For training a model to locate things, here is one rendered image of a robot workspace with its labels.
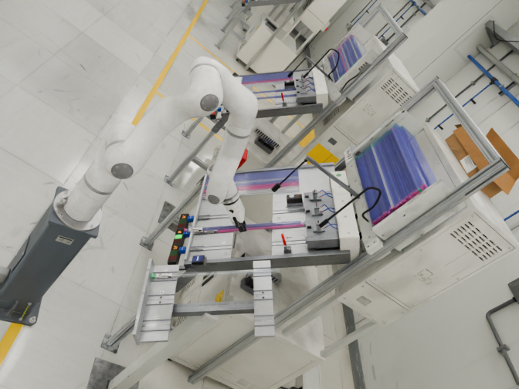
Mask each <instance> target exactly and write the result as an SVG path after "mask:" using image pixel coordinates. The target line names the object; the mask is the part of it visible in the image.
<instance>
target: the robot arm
mask: <svg viewBox="0 0 519 389"><path fill-rule="evenodd" d="M188 76H189V82H190V87H189V88H188V90H187V91H186V92H185V93H183V94H181V95H177V96H174V95H170V96H166V97H165V98H163V99H162V100H160V101H159V102H158V103H156V104H155V105H154V106H153V107H152V108H151V109H150V110H149V111H148V112H147V113H146V114H145V115H144V116H143V117H142V118H141V120H140V121H139V122H138V124H137V126H134V125H133V124H132V123H128V122H124V121H121V122H118V123H115V124H114V125H112V126H111V127H110V128H109V129H108V130H107V132H106V133H105V134H104V136H103V138H102V140H101V142H100V145H99V147H98V148H97V152H96V154H95V156H94V159H93V162H92V164H91V165H90V167H89V168H88V169H87V171H86V173H85V174H84V175H83V176H82V178H81V179H80V181H79V182H78V184H77V185H76V187H75V188H74V189H73V190H72V191H71V190H70V191H63V192H61V193H59V194H58V195H57V196H56V198H55V199H54V202H53V210H54V212H55V214H56V217H57V218H58V219H59V220H60V221H61V222H62V223H63V224H64V225H66V226H68V227H69V228H72V229H75V230H77V231H90V230H93V229H95V228H96V227H97V226H98V225H99V224H100V223H101V220H102V211H101V209H100V208H101V207H102V206H103V204H104V203H105V202H106V200H107V199H108V198H109V197H110V196H111V194H112V193H113V192H114V190H115V189H116V188H117V186H118V185H119V183H120V181H121V179H128V178H132V177H133V176H135V175H136V174H137V173H138V172H139V171H140V170H141V169H142V167H143V166H144V165H145V164H146V163H147V161H148V160H149V158H150V157H151V155H152V154H153V153H154V151H155V149H156V148H157V146H158V145H159V144H160V143H161V142H162V140H163V139H164V138H165V137H166V136H167V135H168V134H169V133H170V132H172V131H173V130H174V129H175V128H176V127H177V126H179V125H180V124H181V123H183V122H185V121H186V120H189V119H192V118H197V117H207V116H208V115H210V114H212V113H214V112H215V111H216V110H217V109H218V108H219V107H220V105H221V104H222V105H223V106H224V107H225V108H226V109H227V110H228V111H229V112H230V114H229V119H228V122H227V124H226V129H225V133H224V136H223V139H222V145H221V147H220V151H219V154H218V156H217V158H216V160H215V163H214V164H212V165H211V166H209V168H208V169H207V174H208V176H209V182H208V186H207V190H206V197H207V199H208V201H209V202H210V203H211V204H214V205H218V204H220V203H222V204H223V205H225V207H226V211H227V213H228V216H229V218H230V221H231V223H233V224H234V223H235V225H236V227H237V228H238V229H239V232H246V231H247V230H246V226H245V225H246V222H245V220H244V214H245V208H244V206H243V203H242V202H241V200H240V198H239V192H238V190H237V187H236V185H235V182H234V180H233V177H234V175H235V172H236V170H237V167H238V166H239V162H240V161H241V159H242V156H243V153H244V151H245V149H246V145H247V142H248V139H249V135H250V133H251V131H252V128H253V124H254V122H255V119H256V115H257V112H258V107H259V104H258V100H257V98H256V96H255V95H254V94H253V93H252V92H251V91H250V90H248V89H247V88H246V87H244V85H242V84H241V83H240V82H239V81H238V80H237V79H236V78H235V77H234V76H233V75H232V74H231V73H230V71H228V70H227V68H225V67H224V66H223V65H222V64H221V63H219V62H218V61H216V60H214V59H212V58H210V57H207V56H199V57H197V58H195V59H194V60H193V61H192V62H191V64H190V66H189V70H188Z"/></svg>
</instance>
